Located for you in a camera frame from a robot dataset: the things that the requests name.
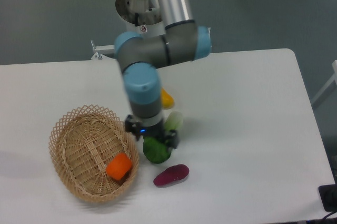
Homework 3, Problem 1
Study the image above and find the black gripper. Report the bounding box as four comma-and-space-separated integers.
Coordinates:
124, 114, 180, 149

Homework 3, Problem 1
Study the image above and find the orange toy fruit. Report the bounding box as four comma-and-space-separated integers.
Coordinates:
106, 153, 132, 180

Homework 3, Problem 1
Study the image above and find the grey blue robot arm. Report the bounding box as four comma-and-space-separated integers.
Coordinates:
114, 0, 211, 149

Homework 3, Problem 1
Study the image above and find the woven wicker basket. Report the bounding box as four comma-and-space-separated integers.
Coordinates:
48, 104, 139, 203

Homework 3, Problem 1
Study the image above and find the green toy bok choy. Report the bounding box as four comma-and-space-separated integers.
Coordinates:
143, 111, 183, 164

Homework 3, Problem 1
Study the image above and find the yellow toy mango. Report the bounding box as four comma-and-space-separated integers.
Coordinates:
161, 88, 175, 110

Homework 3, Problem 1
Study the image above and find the purple toy sweet potato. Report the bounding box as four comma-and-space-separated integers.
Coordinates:
153, 164, 190, 187

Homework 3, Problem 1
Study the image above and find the black device at table edge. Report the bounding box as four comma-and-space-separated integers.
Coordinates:
318, 184, 336, 212

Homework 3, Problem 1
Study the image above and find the white pedestal base frame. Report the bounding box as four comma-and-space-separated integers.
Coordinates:
91, 26, 212, 60

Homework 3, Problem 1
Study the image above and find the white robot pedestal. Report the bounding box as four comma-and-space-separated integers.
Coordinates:
115, 0, 165, 37

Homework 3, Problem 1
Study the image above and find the white frame right edge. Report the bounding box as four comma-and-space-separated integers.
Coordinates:
311, 60, 336, 110

